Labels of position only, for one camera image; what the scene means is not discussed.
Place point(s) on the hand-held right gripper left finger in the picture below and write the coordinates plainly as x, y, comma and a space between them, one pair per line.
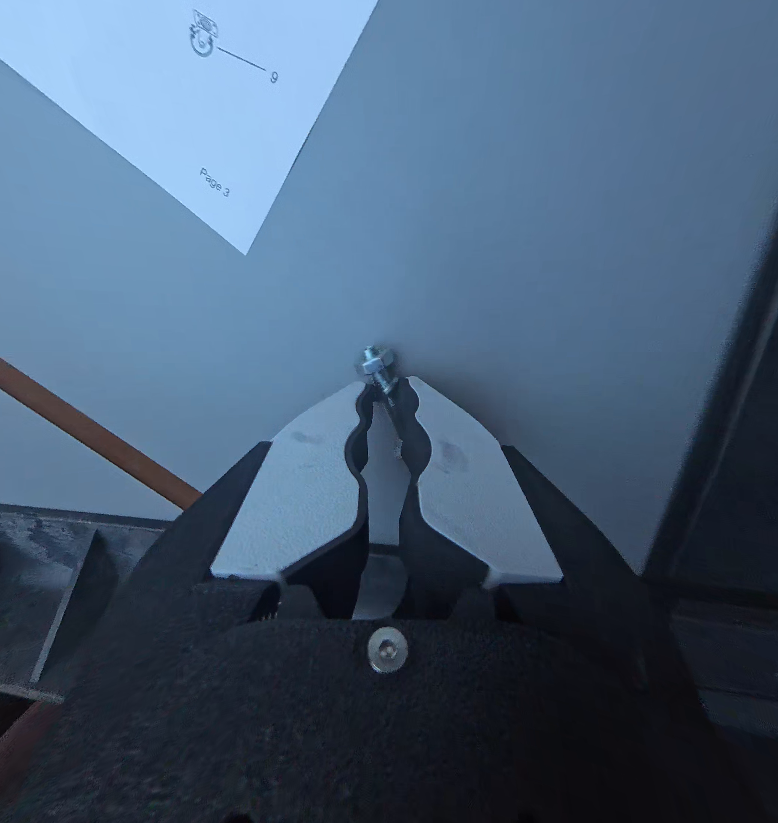
292, 488

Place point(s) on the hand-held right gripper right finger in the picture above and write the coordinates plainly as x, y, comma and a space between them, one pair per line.
485, 495

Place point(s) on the silver bolt with nut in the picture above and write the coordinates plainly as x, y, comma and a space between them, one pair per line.
373, 365

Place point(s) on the white desk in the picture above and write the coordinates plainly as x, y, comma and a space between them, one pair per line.
492, 225

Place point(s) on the orange brown rod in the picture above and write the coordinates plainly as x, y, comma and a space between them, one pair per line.
74, 429

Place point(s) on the dark panel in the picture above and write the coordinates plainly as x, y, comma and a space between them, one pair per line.
736, 482

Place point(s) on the black metal plate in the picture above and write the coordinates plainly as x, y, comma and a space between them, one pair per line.
16, 578

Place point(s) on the white printed paper sheet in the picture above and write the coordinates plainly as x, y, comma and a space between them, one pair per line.
138, 116

